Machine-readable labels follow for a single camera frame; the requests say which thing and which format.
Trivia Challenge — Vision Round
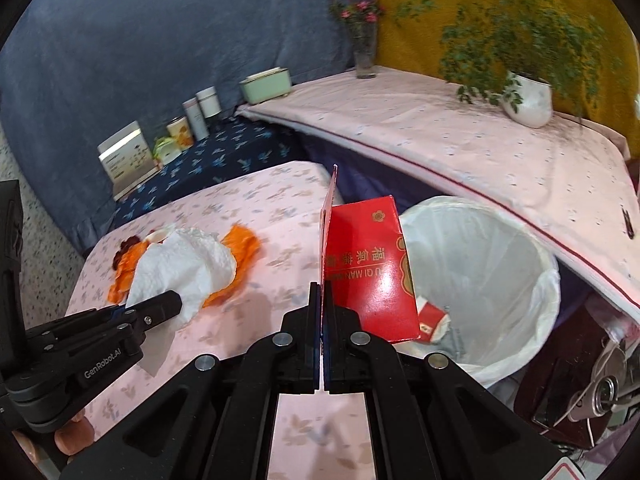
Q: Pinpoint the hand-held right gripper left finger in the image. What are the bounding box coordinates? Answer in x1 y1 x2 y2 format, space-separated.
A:
60 282 321 480

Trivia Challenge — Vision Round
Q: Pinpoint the tall white canister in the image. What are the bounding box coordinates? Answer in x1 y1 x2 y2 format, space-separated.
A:
182 97 210 142

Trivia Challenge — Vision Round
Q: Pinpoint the red paper box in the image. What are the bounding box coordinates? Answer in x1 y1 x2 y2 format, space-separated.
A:
319 165 422 345

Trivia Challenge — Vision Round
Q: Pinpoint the bin with white liner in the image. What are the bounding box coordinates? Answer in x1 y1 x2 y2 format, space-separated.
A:
397 195 561 403

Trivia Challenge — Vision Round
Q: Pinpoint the green and white packet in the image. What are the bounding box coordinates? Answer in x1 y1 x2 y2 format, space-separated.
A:
152 136 182 166

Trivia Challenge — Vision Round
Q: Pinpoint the pale green box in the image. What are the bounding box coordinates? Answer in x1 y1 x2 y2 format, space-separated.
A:
238 66 293 106

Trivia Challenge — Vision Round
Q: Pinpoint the glass vase with pink flowers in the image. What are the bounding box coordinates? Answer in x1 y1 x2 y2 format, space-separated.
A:
327 0 386 80

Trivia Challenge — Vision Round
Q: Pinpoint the purple cloth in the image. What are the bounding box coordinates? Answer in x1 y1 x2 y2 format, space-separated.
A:
300 130 506 221

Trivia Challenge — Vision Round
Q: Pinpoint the orange plastic bag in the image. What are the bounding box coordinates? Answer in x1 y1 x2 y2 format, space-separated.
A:
107 225 262 308

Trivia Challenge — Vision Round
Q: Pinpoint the white tissue paper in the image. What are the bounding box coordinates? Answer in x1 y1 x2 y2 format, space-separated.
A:
125 227 237 376

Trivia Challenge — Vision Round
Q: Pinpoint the navy floral cloth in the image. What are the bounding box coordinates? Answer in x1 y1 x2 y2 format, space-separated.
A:
107 115 306 233

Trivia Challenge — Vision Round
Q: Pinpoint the red paper cup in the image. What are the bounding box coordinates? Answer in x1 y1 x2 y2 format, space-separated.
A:
416 296 451 343

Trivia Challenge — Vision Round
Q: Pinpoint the pink floral tablecloth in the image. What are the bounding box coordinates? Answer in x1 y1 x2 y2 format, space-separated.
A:
65 160 371 480

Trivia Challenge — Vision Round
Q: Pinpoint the round silver gadget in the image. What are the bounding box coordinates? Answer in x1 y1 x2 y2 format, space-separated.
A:
567 367 626 423

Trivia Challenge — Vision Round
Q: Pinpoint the yellow floral tin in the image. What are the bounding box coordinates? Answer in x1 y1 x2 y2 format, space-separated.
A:
166 116 193 150

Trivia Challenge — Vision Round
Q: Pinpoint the pink dotted cloth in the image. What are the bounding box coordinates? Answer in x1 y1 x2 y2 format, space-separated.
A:
235 67 640 311

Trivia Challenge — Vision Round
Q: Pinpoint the blue curtain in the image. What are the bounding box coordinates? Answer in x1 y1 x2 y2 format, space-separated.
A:
0 0 378 256

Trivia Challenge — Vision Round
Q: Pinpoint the yellow cloth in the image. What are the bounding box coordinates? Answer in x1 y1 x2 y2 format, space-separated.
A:
365 0 640 166

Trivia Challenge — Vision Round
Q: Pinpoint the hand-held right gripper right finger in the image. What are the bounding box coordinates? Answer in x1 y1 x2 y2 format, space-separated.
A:
323 282 571 480

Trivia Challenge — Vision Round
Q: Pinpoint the dark red velvet scrunchie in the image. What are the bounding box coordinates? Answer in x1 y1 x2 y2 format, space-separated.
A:
114 236 143 270

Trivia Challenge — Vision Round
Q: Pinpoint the dark red bag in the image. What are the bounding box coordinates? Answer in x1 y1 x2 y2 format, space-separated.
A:
515 290 640 451

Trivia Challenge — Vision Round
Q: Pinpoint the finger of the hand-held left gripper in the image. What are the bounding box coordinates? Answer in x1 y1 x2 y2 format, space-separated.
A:
117 290 183 341
25 305 136 346

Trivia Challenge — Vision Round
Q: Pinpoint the short white canister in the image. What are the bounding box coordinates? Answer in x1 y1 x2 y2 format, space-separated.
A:
195 87 222 120

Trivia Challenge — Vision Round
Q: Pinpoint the white printed box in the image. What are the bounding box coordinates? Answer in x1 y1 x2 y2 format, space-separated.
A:
97 120 160 201

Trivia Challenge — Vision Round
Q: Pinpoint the person's left hand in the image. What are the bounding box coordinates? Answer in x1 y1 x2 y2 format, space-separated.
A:
15 410 96 466

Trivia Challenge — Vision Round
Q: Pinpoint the green plant in white pot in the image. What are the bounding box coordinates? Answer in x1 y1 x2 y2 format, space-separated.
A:
395 0 626 129

